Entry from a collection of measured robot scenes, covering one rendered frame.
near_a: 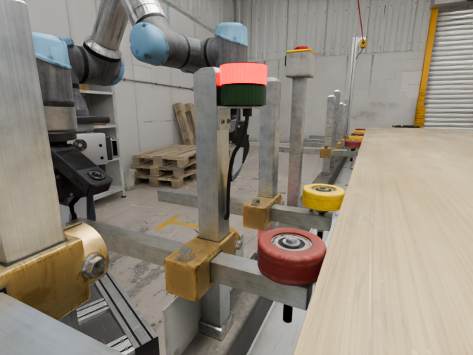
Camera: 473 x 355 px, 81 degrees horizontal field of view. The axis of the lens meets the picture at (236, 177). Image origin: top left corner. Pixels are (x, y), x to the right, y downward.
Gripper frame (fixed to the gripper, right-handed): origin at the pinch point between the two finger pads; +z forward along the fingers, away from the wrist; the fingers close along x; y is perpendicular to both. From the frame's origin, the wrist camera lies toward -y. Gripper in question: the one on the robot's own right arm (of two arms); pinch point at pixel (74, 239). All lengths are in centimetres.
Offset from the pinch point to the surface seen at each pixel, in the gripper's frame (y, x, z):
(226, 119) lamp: -29.8, -4.2, -23.6
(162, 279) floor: 59, -91, 84
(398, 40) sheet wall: -86, -794, -193
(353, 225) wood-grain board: -47.6, -9.4, -9.7
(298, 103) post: -28, -53, -27
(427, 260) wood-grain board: -55, -3, -10
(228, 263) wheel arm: -33.3, 1.0, -5.1
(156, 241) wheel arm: -20.4, 0.2, -4.7
